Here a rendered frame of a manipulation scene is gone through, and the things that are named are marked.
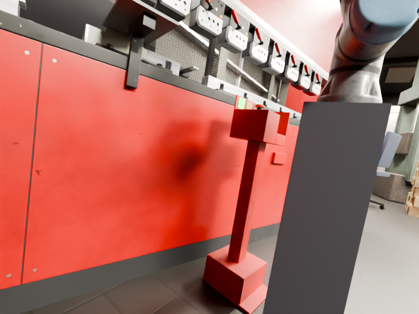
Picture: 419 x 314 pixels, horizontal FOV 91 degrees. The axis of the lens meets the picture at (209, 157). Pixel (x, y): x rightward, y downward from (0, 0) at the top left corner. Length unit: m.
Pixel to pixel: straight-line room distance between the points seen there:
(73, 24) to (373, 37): 1.37
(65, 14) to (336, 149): 1.43
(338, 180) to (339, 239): 0.14
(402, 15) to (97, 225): 0.98
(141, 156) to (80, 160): 0.20
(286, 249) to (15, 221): 0.78
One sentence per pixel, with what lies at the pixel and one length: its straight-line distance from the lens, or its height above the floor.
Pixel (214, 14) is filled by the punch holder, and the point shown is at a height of 1.26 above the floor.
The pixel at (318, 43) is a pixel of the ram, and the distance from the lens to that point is 2.14.
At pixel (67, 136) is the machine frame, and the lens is 0.79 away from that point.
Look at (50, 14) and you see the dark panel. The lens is 1.52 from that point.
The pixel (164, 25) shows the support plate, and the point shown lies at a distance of 0.84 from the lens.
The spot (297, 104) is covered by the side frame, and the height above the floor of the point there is 1.22.
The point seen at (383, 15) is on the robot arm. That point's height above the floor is 0.91.
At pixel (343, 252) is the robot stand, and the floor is 0.42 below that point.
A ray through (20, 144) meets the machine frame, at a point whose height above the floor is 0.54.
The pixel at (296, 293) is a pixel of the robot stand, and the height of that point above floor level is 0.27.
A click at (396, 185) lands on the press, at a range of 5.45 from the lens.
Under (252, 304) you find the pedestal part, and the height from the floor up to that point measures 0.01.
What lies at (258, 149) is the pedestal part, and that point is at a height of 0.63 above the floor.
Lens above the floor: 0.64
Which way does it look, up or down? 5 degrees down
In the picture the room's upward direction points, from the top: 9 degrees clockwise
